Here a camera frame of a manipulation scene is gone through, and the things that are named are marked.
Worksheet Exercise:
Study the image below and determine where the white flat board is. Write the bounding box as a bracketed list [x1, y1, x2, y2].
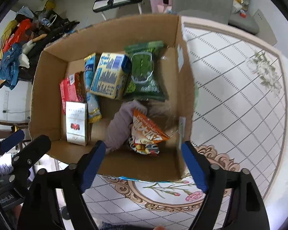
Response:
[253, 8, 278, 46]

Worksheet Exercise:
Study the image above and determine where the red snack packet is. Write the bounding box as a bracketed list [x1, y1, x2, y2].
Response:
[60, 72, 87, 115]

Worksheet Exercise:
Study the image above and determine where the green snack packet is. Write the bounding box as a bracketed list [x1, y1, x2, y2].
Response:
[123, 41, 169, 102]

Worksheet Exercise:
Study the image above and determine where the brown cardboard box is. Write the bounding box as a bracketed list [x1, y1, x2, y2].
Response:
[29, 14, 200, 182]

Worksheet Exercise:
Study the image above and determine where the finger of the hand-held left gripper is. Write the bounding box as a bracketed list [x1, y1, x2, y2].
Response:
[0, 130, 25, 155]
[12, 135, 51, 176]

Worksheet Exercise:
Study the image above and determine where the grey chair with clutter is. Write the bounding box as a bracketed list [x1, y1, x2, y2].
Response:
[228, 0, 260, 35]

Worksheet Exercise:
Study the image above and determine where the white and yellow tissue pack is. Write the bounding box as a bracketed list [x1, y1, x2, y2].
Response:
[231, 0, 243, 14]

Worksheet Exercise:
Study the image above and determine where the empty grey chair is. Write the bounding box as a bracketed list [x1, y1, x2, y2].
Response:
[170, 0, 236, 25]

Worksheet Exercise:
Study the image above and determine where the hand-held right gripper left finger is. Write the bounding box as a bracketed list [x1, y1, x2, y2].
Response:
[17, 141, 106, 230]

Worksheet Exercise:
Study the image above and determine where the white padded chair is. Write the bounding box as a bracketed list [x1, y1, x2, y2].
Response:
[93, 0, 146, 21]

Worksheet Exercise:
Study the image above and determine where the blue and yellow tissue pack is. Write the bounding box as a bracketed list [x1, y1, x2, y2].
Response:
[89, 53, 132, 100]

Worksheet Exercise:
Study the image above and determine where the yellow bag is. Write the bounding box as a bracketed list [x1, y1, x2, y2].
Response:
[44, 0, 57, 11]

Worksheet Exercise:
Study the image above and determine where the purple plush toy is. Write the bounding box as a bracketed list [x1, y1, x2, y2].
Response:
[105, 100, 148, 153]

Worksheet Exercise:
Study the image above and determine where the light blue long packet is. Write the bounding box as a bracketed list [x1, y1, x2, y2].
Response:
[84, 53, 103, 124]

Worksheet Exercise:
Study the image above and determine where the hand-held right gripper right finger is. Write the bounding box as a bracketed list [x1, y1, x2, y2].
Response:
[181, 141, 271, 230]

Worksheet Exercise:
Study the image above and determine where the white and red small box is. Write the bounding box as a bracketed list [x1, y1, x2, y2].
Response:
[65, 101, 91, 147]

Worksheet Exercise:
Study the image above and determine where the brown wooden chair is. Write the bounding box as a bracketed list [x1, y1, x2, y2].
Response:
[0, 119, 31, 149]

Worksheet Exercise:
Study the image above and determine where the orange snack packet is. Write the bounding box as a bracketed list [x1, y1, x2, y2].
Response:
[128, 108, 171, 156]

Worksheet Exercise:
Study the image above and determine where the pile of colourful clothes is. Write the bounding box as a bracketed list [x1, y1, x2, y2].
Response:
[0, 6, 80, 91]

